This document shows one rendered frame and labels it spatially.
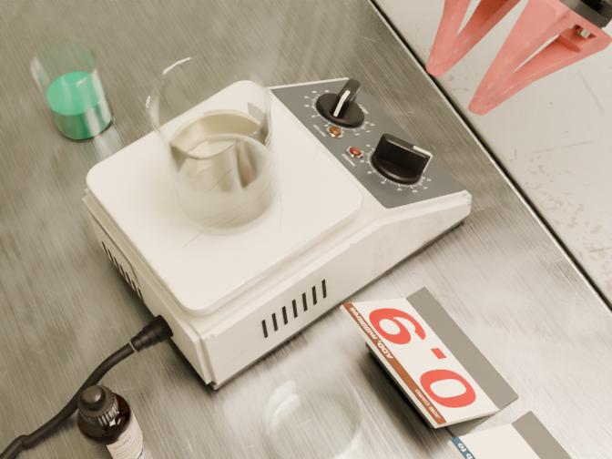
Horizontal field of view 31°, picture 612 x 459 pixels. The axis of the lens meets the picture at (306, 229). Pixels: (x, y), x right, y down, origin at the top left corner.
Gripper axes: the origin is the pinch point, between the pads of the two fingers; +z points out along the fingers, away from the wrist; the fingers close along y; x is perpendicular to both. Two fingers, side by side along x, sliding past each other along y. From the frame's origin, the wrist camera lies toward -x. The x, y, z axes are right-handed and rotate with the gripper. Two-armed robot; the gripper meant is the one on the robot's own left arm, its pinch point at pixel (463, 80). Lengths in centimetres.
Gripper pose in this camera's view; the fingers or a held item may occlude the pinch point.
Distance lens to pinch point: 61.6
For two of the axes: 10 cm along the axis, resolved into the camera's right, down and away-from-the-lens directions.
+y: 5.8, 6.5, -4.8
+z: -5.7, 7.5, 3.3
